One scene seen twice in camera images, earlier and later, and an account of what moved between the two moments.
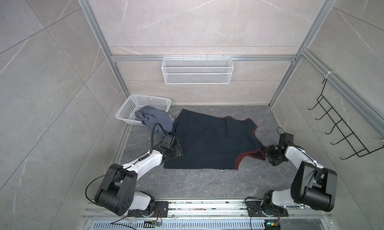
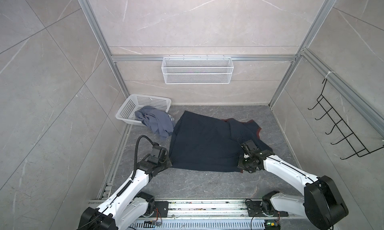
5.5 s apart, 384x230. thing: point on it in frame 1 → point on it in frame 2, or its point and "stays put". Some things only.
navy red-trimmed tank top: (209, 142) stays put
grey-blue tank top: (149, 115) stays put
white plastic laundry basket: (137, 101) stays put
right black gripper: (268, 150) → (240, 165)
